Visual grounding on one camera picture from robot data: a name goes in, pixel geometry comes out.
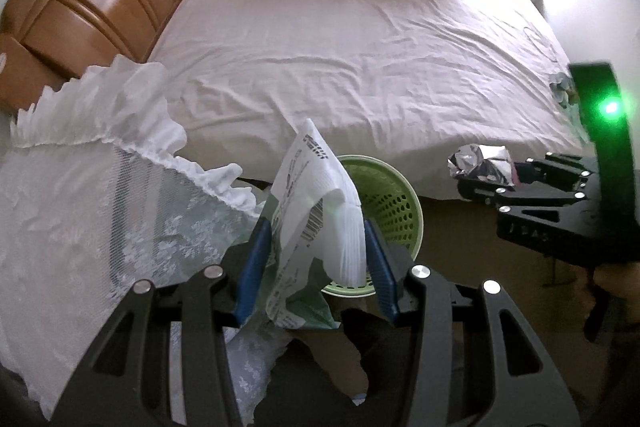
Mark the white and green packet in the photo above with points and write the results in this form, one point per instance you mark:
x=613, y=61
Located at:
x=305, y=217

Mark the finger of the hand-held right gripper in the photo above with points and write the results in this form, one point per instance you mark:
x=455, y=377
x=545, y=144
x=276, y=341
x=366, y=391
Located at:
x=530, y=194
x=560, y=169

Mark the white lace cloth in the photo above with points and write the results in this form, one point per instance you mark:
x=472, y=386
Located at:
x=75, y=187

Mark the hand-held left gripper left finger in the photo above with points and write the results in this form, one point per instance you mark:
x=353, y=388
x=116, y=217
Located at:
x=252, y=268

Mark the person's right hand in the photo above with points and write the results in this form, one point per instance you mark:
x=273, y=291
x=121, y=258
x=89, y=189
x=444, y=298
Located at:
x=620, y=282

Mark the silver foil wrapper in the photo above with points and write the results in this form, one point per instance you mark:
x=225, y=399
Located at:
x=482, y=163

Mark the green perforated plastic basket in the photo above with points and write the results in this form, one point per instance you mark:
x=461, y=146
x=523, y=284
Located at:
x=395, y=207

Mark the bed with white sheet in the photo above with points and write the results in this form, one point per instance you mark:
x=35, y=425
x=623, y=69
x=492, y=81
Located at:
x=360, y=57

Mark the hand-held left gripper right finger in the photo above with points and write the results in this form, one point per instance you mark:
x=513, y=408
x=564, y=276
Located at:
x=380, y=274

